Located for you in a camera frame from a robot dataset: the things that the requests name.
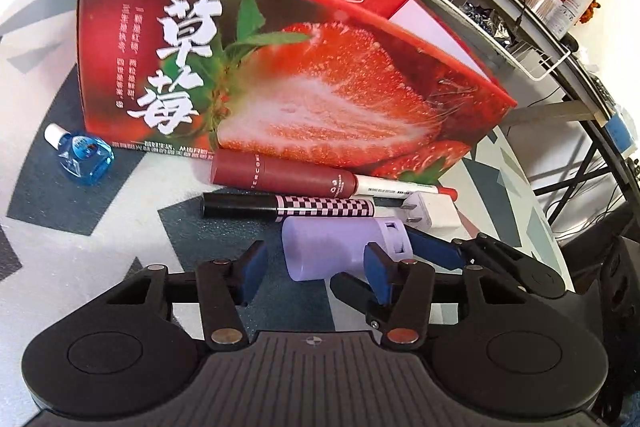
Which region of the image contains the pink black checkered cosmetic pen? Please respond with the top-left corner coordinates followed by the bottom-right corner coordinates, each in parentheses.
top-left (201, 193), bottom-right (376, 223)

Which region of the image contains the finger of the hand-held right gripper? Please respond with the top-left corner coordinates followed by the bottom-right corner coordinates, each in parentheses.
top-left (402, 224), bottom-right (568, 300)
top-left (329, 271), bottom-right (396, 330)

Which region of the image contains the white marker with red cap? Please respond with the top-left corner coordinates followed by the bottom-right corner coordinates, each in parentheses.
top-left (355, 174), bottom-right (460, 200)

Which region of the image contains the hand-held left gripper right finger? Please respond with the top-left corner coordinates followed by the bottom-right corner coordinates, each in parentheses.
top-left (364, 243), bottom-right (533, 350)

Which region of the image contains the blue tissue pack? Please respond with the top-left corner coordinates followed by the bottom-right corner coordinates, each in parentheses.
top-left (607, 104), bottom-right (633, 152)

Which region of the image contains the pile of foil packets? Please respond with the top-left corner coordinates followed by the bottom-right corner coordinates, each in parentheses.
top-left (457, 0), bottom-right (516, 48)

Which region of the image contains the blue bottle with white cap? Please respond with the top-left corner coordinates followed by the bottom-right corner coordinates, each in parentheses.
top-left (44, 123), bottom-right (115, 184)

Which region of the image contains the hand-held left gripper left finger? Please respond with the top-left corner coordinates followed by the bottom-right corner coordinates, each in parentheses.
top-left (102, 239), bottom-right (269, 350)

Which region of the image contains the white charger plug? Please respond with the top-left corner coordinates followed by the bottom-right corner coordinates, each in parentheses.
top-left (387, 191), bottom-right (457, 230)

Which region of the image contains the dark red cosmetic tube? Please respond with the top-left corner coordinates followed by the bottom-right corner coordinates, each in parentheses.
top-left (209, 150), bottom-right (358, 196)

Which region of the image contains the purple plastic device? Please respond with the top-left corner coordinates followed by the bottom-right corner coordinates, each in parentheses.
top-left (281, 215), bottom-right (416, 282)

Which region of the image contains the red strawberry print cardboard box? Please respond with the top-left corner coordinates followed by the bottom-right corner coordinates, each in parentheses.
top-left (75, 0), bottom-right (517, 180)

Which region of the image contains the white spray can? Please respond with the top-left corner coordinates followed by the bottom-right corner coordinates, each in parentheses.
top-left (550, 0), bottom-right (596, 40)

